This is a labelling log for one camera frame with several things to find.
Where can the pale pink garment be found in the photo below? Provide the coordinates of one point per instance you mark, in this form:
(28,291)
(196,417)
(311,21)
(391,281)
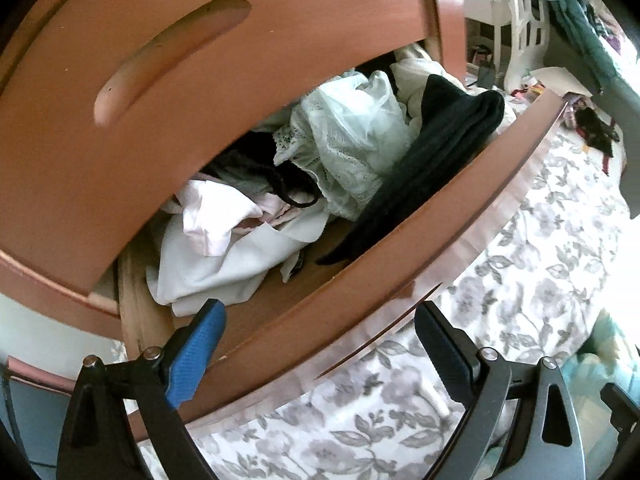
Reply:
(213,211)

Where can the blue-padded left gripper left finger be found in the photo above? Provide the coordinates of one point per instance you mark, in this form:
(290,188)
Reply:
(97,441)

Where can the floral grey white rug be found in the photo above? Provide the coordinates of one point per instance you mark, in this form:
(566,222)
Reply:
(535,291)

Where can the white plain cloth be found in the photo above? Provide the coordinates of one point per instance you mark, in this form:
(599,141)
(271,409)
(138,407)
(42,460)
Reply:
(184,280)

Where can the white plastic chair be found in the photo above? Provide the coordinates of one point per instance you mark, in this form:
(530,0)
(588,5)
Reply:
(530,35)

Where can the colourful clutter pile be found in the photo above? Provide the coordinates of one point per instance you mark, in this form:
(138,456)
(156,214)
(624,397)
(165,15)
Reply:
(578,114)

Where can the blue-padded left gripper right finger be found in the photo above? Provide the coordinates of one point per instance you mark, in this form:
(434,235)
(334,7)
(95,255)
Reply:
(543,441)

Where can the white lace garment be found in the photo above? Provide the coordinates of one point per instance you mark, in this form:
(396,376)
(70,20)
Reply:
(347,134)

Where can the black strap garment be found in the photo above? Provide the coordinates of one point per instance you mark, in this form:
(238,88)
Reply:
(248,164)

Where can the dark green cloth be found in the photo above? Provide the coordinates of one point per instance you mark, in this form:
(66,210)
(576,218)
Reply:
(598,39)

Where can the brown wooden dresser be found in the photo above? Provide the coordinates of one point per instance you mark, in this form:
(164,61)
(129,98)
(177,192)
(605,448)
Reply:
(445,10)

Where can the brown drawer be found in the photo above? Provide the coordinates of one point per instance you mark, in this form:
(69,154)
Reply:
(200,85)
(291,334)

